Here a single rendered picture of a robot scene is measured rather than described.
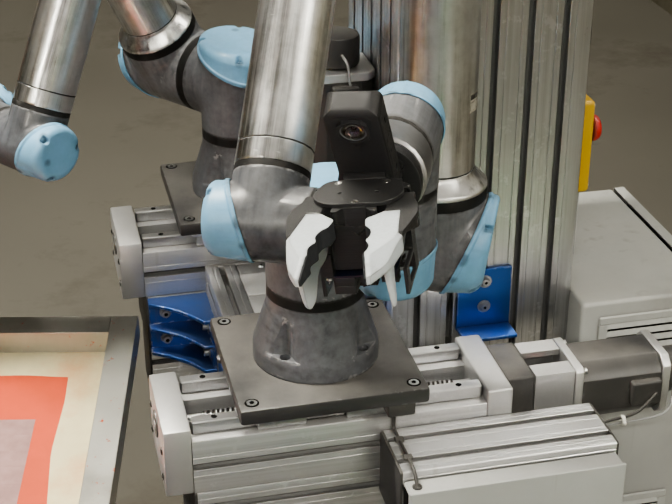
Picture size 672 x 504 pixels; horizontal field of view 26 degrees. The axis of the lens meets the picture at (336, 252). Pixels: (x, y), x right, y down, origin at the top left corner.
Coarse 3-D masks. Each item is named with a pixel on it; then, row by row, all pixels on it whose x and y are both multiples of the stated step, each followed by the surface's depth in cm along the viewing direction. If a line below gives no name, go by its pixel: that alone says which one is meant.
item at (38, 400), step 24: (0, 384) 199; (24, 384) 199; (48, 384) 199; (0, 408) 195; (24, 408) 195; (48, 408) 195; (0, 432) 191; (24, 432) 191; (48, 432) 191; (0, 456) 187; (24, 456) 187; (48, 456) 187; (0, 480) 184; (24, 480) 184; (48, 480) 184
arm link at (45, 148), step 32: (64, 0) 180; (96, 0) 182; (32, 32) 182; (64, 32) 180; (32, 64) 181; (64, 64) 181; (32, 96) 181; (64, 96) 182; (0, 128) 184; (32, 128) 181; (64, 128) 182; (0, 160) 186; (32, 160) 180; (64, 160) 183
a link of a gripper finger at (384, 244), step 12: (372, 216) 110; (384, 216) 110; (396, 216) 110; (372, 228) 108; (384, 228) 108; (396, 228) 108; (372, 240) 107; (384, 240) 106; (396, 240) 107; (372, 252) 105; (384, 252) 105; (396, 252) 106; (372, 264) 104; (384, 264) 105; (372, 276) 104; (384, 276) 107; (396, 300) 109
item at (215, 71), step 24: (192, 48) 210; (216, 48) 205; (240, 48) 206; (192, 72) 209; (216, 72) 205; (240, 72) 204; (192, 96) 210; (216, 96) 207; (240, 96) 206; (216, 120) 208; (240, 120) 207
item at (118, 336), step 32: (0, 320) 205; (32, 320) 205; (64, 320) 205; (96, 320) 205; (128, 320) 205; (0, 352) 204; (128, 352) 199; (128, 384) 194; (96, 416) 188; (96, 448) 184; (96, 480) 179
